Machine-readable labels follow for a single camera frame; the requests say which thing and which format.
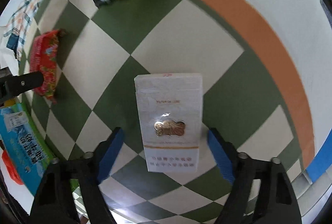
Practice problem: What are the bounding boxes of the red snack packet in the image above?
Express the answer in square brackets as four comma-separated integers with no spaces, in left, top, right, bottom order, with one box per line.
[29,29,66,103]

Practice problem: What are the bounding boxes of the red plastic bag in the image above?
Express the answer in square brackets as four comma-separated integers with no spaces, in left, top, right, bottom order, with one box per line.
[2,150,24,185]

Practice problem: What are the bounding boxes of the open cardboard box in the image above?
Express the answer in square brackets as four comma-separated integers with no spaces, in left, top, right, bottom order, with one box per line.
[1,103,54,195]

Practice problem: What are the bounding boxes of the green white checkered mat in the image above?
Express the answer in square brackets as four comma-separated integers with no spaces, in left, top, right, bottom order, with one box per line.
[18,0,316,224]

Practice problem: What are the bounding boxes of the white cigarette box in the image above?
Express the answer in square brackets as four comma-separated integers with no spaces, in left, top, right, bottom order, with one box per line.
[134,73,203,173]

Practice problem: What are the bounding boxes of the plaid blanket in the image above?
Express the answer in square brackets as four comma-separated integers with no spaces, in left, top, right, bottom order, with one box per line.
[3,0,43,61]

